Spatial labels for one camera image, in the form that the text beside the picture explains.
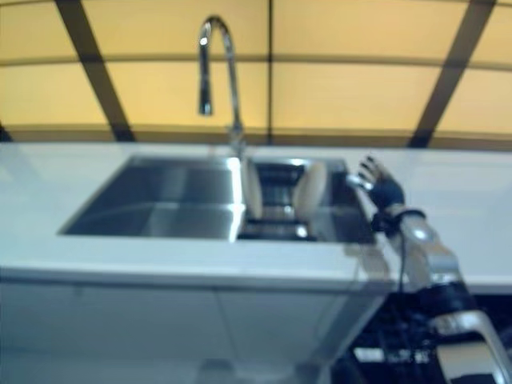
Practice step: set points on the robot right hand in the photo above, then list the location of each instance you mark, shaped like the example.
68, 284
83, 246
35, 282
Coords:
386, 192

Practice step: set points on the beige ceramic plate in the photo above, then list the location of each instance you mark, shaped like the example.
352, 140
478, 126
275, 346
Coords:
310, 192
252, 192

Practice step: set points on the robot right silver arm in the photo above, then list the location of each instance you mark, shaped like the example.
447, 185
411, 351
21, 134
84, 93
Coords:
440, 256

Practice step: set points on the open dishwasher rack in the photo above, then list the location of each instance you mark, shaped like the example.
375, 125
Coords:
368, 340

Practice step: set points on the black sink dish rack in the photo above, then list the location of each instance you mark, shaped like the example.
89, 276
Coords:
276, 232

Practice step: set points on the chrome gooseneck faucet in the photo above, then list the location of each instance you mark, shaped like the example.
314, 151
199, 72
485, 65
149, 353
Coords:
232, 60

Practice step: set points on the stainless steel sink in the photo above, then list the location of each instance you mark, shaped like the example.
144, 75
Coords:
160, 192

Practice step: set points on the white glossy base cabinet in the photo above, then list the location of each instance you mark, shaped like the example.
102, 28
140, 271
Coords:
160, 328

